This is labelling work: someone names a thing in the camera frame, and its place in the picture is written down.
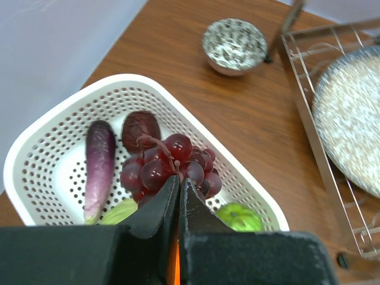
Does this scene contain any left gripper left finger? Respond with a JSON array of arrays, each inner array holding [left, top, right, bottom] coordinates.
[[1, 176, 180, 284]]

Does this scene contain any small green fake vegetable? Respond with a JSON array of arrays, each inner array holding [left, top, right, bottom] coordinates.
[[216, 203, 264, 232]]

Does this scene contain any purple fake eggplant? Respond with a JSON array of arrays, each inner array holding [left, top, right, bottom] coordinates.
[[84, 120, 116, 224]]

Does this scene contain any green fake cabbage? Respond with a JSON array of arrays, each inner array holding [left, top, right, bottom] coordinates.
[[99, 198, 138, 225]]

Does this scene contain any steel dish rack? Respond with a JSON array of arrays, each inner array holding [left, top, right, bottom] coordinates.
[[265, 1, 379, 277]]

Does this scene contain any speckled plate lower shelf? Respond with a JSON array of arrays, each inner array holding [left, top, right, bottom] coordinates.
[[312, 46, 379, 197]]

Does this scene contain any fake orange fruit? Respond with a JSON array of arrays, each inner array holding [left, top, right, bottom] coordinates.
[[174, 243, 181, 285]]

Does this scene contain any dark red fake fruit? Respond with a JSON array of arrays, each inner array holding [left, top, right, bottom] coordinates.
[[121, 110, 162, 154]]

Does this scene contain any white perforated plastic basket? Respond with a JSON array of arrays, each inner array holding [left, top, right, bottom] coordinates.
[[3, 74, 289, 231]]

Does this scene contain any red fake grape bunch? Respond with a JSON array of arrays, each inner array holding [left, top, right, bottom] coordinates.
[[120, 133, 222, 204]]

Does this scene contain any small patterned bowl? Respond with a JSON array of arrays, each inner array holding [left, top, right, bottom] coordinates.
[[202, 18, 268, 77]]

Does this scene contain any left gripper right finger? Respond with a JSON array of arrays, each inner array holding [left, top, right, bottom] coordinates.
[[179, 178, 339, 285]]

